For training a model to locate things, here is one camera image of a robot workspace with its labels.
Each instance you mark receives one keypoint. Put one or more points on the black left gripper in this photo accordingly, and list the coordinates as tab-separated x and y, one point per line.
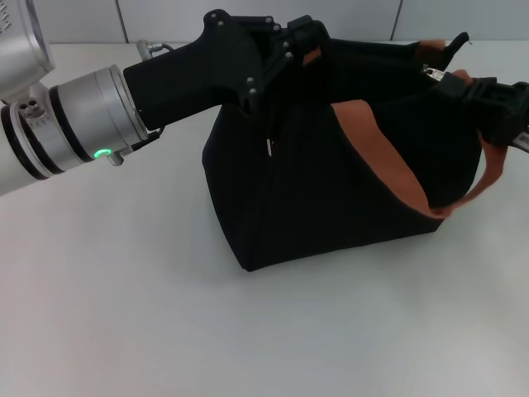
186	78

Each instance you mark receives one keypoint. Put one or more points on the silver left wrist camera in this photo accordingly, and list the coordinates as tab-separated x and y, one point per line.
20	49

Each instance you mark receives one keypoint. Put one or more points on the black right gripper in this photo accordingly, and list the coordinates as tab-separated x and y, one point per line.
524	103

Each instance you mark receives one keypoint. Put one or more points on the white number label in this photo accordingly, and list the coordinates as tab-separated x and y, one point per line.
524	141

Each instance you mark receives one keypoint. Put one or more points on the silver zipper pull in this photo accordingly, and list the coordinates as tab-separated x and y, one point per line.
434	73

